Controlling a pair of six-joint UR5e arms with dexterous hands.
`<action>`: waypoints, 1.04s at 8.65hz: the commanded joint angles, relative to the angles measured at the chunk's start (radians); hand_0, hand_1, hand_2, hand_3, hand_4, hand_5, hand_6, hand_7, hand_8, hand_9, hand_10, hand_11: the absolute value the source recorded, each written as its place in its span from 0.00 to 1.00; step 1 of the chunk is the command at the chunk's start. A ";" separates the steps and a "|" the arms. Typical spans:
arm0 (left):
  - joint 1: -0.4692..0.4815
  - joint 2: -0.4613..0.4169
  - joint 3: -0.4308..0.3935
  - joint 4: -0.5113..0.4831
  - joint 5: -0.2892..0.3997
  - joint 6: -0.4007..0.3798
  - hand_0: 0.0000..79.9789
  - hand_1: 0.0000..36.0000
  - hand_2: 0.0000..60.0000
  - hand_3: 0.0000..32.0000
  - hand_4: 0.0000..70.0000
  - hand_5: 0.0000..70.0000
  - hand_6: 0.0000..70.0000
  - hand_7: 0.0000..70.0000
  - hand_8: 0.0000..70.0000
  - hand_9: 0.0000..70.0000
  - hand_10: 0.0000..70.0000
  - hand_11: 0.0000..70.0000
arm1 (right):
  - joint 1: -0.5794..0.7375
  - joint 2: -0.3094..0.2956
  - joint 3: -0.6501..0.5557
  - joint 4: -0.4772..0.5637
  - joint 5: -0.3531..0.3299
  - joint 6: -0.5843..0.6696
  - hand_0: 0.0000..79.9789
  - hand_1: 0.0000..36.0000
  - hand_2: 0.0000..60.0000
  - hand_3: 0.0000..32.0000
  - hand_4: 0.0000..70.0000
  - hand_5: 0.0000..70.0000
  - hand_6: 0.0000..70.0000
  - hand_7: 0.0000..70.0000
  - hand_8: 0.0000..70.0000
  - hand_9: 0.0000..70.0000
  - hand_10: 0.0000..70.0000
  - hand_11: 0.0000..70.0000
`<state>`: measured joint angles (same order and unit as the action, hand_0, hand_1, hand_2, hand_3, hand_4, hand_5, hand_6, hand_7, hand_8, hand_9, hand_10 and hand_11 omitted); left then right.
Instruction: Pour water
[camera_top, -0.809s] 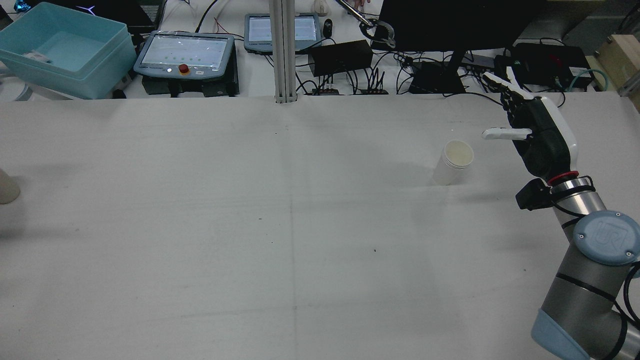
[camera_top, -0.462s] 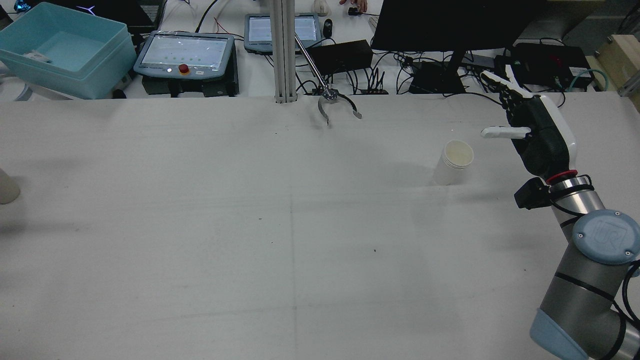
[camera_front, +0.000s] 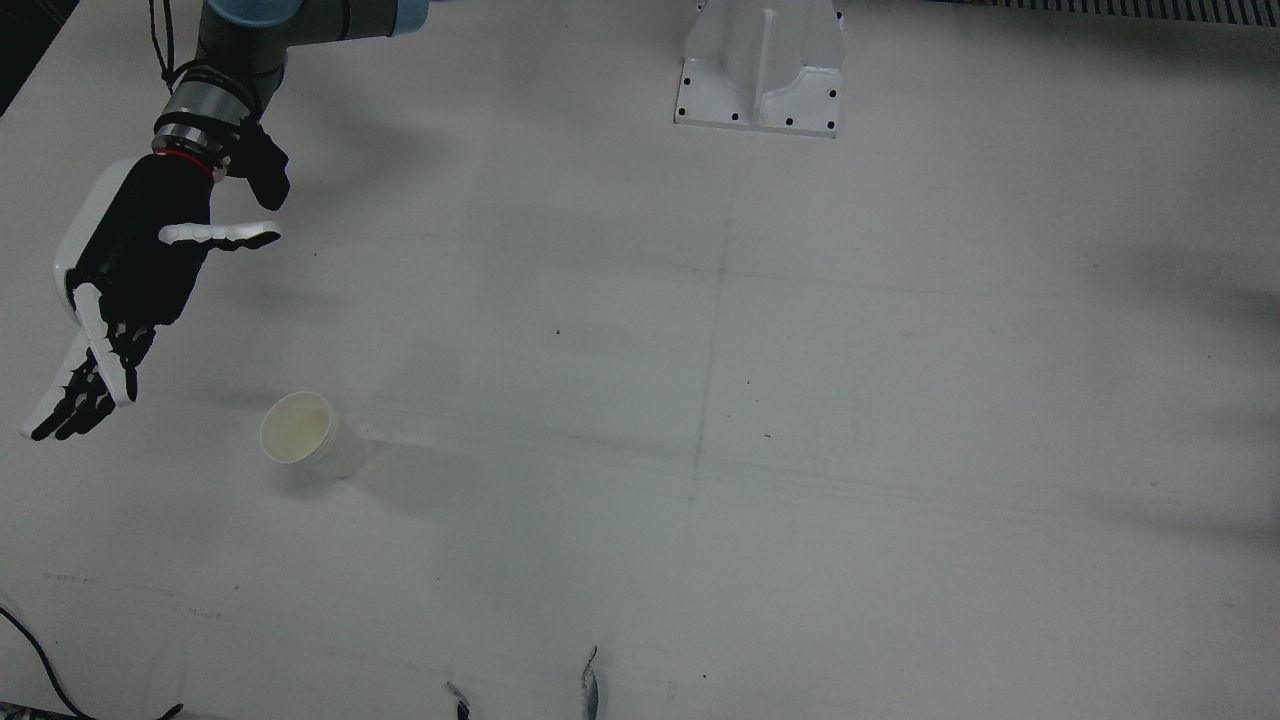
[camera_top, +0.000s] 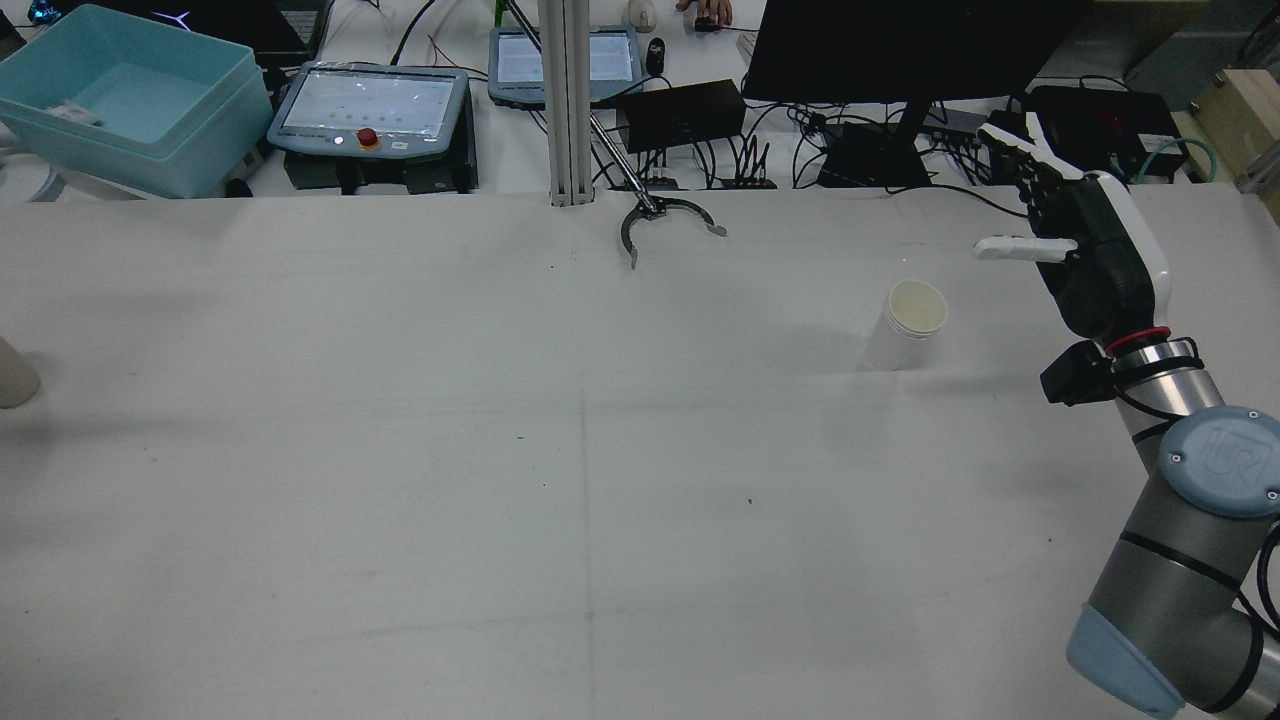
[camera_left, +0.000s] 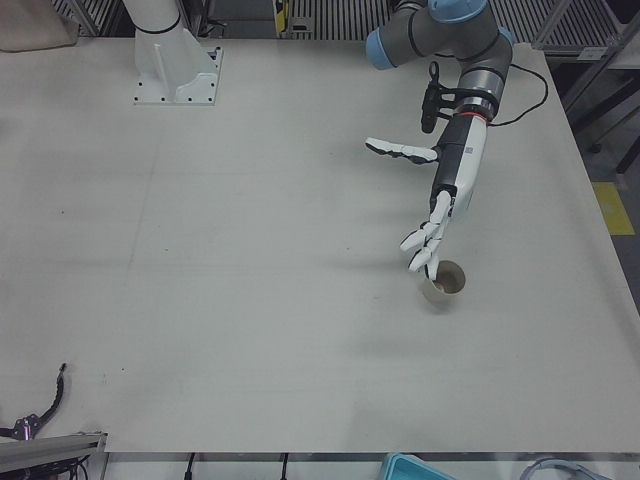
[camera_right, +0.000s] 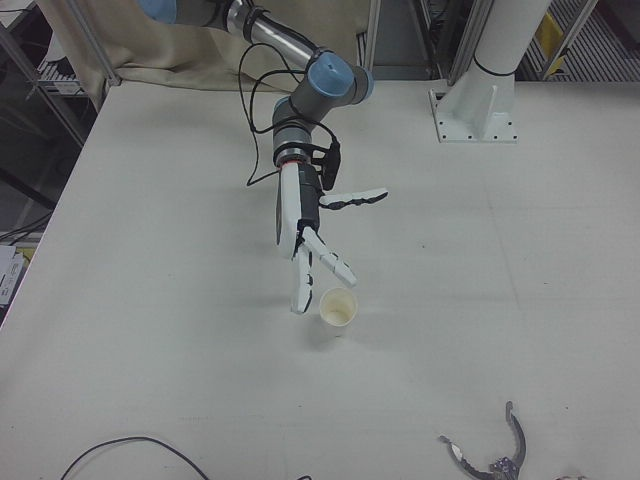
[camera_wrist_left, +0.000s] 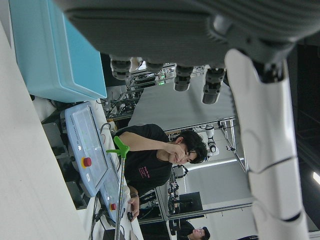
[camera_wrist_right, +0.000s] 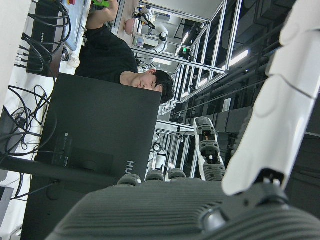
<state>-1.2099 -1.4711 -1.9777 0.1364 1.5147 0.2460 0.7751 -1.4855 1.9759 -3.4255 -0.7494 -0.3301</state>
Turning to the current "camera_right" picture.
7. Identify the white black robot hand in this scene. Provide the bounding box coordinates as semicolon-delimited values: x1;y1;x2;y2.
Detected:
272;162;390;316

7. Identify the white paper cup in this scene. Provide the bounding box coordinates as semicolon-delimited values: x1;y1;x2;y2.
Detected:
318;287;359;339

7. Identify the beige curtain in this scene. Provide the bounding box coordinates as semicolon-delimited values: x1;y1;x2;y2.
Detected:
37;0;374;109

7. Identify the white printed carton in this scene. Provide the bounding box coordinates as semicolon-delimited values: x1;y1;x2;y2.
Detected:
0;243;29;309

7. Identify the yellow plastic part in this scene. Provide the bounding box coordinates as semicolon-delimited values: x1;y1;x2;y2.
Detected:
541;11;570;78

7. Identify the metal claw gripper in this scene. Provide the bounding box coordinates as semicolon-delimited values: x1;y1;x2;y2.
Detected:
438;400;528;480

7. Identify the metal grating platform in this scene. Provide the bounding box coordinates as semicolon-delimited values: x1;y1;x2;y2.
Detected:
514;0;640;83

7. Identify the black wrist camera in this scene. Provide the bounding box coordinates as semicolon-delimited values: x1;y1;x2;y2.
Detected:
310;141;344;192

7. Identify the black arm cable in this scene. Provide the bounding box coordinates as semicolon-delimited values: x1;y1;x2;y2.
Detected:
237;42;321;189

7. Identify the aluminium profile frame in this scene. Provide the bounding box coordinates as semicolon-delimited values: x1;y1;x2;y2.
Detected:
357;0;494;85

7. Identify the aluminium frame post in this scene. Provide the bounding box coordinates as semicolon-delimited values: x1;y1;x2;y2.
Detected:
62;0;122;87

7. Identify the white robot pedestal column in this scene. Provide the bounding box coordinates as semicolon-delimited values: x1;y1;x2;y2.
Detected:
428;0;600;145

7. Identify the metal wire shelf rack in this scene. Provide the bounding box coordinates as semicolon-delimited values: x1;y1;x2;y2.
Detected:
0;0;109;211

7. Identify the black table cable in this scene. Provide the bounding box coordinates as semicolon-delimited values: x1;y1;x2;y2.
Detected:
60;436;211;480

